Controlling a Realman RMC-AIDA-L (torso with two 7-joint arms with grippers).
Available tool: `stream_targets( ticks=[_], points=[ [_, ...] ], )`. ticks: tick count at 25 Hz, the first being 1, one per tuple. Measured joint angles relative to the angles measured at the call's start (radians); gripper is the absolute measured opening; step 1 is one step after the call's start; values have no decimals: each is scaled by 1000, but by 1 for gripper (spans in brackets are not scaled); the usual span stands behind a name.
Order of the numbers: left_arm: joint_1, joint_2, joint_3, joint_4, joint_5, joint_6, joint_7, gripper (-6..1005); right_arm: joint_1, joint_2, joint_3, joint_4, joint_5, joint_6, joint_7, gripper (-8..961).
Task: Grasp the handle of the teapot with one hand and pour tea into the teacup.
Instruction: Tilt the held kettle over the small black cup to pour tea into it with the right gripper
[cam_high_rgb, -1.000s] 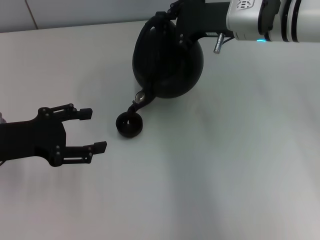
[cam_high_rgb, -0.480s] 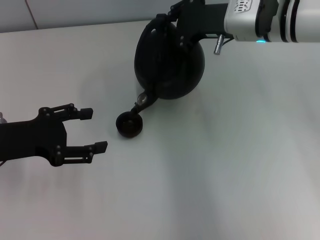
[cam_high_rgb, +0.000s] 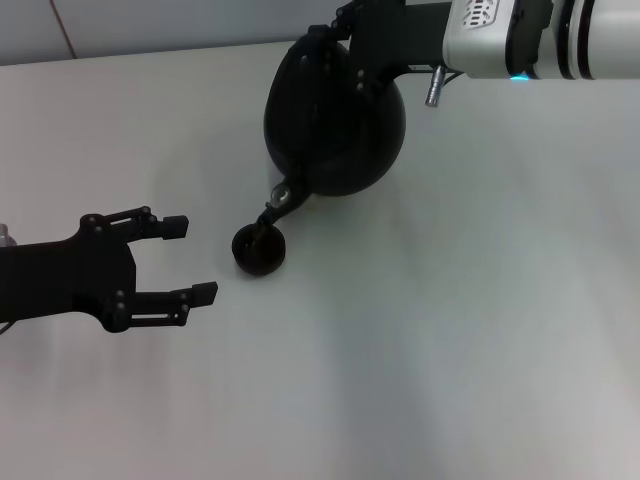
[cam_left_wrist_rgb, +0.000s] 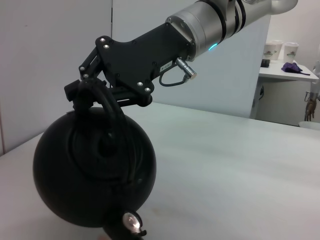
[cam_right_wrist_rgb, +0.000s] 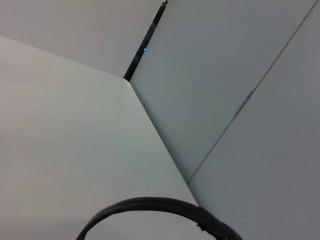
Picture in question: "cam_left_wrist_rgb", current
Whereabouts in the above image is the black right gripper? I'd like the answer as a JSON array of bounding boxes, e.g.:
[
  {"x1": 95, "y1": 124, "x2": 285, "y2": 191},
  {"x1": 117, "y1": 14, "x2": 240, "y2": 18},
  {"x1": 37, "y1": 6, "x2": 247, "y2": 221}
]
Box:
[{"x1": 64, "y1": 22, "x2": 196, "y2": 108}]

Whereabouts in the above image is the black round teapot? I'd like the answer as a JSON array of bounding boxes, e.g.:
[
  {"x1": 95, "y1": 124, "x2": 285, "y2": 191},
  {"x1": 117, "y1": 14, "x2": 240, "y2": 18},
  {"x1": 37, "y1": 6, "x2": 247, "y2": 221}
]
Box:
[{"x1": 33, "y1": 79, "x2": 157, "y2": 240}]

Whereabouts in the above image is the brown hanging hand model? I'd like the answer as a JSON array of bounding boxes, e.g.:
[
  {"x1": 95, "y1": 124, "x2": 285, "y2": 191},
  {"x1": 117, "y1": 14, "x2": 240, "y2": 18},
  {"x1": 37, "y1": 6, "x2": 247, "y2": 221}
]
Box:
[{"x1": 305, "y1": 91, "x2": 317, "y2": 122}]

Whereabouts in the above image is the white partition board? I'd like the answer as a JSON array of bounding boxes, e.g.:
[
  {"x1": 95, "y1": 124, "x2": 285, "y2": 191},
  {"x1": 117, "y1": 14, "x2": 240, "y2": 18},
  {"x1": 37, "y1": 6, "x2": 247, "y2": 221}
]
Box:
[{"x1": 111, "y1": 0, "x2": 271, "y2": 119}]

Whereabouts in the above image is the white paper cup green print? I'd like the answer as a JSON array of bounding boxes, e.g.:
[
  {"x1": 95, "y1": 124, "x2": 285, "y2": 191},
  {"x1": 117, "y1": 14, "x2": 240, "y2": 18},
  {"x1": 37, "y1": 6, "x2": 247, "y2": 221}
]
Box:
[
  {"x1": 283, "y1": 41, "x2": 300, "y2": 63},
  {"x1": 263, "y1": 39, "x2": 284, "y2": 61}
]

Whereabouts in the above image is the white side cabinet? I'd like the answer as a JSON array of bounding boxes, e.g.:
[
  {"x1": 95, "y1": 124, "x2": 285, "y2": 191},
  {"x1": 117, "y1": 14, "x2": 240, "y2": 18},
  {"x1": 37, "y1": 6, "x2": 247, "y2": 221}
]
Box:
[{"x1": 249, "y1": 59, "x2": 320, "y2": 127}]

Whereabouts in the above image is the purple cloth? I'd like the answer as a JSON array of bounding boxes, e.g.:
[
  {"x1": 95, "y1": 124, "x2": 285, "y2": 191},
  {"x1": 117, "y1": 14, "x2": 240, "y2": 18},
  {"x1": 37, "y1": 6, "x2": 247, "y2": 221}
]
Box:
[{"x1": 280, "y1": 61, "x2": 311, "y2": 75}]

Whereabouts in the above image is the white machine part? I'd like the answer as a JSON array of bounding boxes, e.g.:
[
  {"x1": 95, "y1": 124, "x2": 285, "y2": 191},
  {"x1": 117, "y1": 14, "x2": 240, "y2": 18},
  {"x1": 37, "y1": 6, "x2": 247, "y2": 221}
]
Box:
[{"x1": 309, "y1": 58, "x2": 320, "y2": 101}]

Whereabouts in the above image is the right gripper plug with cable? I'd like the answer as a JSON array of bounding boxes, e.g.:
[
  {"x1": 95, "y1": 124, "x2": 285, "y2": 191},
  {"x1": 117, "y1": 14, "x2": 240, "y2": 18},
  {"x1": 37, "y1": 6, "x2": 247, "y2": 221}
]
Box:
[{"x1": 158, "y1": 57, "x2": 198, "y2": 88}]

